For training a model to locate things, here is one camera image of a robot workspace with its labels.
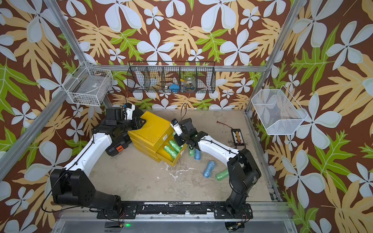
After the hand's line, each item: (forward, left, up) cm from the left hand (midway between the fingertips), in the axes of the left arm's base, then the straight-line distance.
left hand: (144, 119), depth 83 cm
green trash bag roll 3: (-10, -28, -21) cm, 37 cm away
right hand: (-4, -18, -10) cm, 21 cm away
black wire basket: (+31, -17, +8) cm, 37 cm away
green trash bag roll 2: (-15, -17, -13) cm, 26 cm away
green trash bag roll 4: (-25, -46, -21) cm, 56 cm away
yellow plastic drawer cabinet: (-12, -8, -2) cm, 15 cm away
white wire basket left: (+17, +34, +11) cm, 40 cm away
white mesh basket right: (+2, -78, +4) cm, 78 cm away
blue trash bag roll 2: (-19, -40, -21) cm, 49 cm away
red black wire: (+18, -51, -24) cm, 60 cm away
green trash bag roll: (-11, -18, -13) cm, 25 cm away
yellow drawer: (-13, -10, -14) cm, 22 cm away
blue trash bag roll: (-11, -32, -22) cm, 40 cm away
